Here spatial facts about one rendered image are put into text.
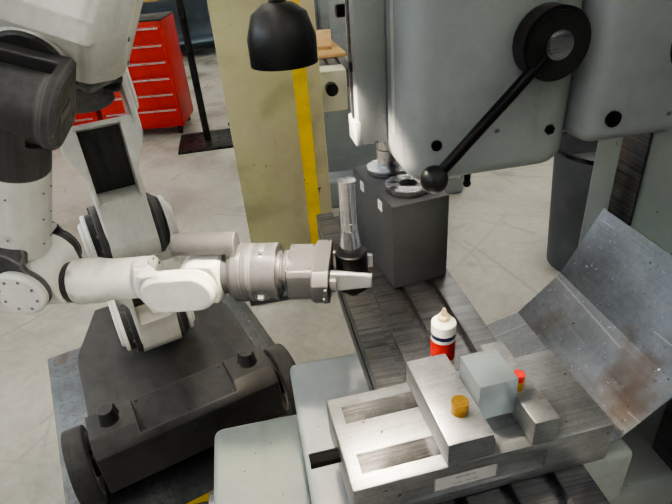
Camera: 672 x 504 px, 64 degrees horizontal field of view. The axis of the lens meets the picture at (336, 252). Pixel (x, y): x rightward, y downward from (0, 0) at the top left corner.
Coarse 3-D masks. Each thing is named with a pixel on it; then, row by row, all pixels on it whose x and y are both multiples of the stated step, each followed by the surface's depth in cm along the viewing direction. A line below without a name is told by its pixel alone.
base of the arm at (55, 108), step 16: (0, 48) 66; (16, 48) 67; (16, 64) 67; (32, 64) 67; (48, 64) 67; (64, 64) 68; (48, 80) 64; (64, 80) 66; (48, 96) 63; (64, 96) 67; (48, 112) 63; (64, 112) 68; (48, 128) 64; (64, 128) 70; (48, 144) 66
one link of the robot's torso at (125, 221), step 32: (128, 96) 106; (96, 128) 107; (128, 128) 107; (96, 160) 111; (128, 160) 114; (96, 192) 114; (128, 192) 114; (96, 224) 113; (128, 224) 114; (160, 224) 118; (128, 256) 118
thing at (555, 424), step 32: (544, 352) 80; (544, 384) 75; (576, 384) 75; (352, 416) 73; (384, 416) 72; (416, 416) 72; (512, 416) 71; (544, 416) 65; (576, 416) 70; (352, 448) 68; (384, 448) 68; (416, 448) 67; (512, 448) 66; (544, 448) 67; (576, 448) 69; (352, 480) 64; (384, 480) 64; (416, 480) 65; (448, 480) 67; (480, 480) 68; (512, 480) 69
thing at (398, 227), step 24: (360, 168) 116; (360, 192) 116; (384, 192) 105; (408, 192) 101; (360, 216) 120; (384, 216) 104; (408, 216) 101; (432, 216) 103; (384, 240) 108; (408, 240) 104; (432, 240) 106; (384, 264) 111; (408, 264) 107; (432, 264) 109
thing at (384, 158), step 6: (378, 144) 109; (378, 150) 110; (384, 150) 109; (378, 156) 111; (384, 156) 110; (390, 156) 109; (378, 162) 112; (384, 162) 110; (390, 162) 110; (396, 162) 111; (384, 168) 111; (390, 168) 111
